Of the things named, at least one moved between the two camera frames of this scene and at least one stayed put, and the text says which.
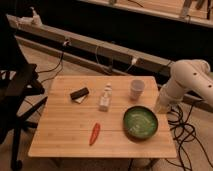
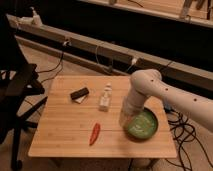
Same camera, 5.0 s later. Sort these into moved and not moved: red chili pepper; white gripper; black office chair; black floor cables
Moved: white gripper
Not moved: black floor cables; red chili pepper; black office chair
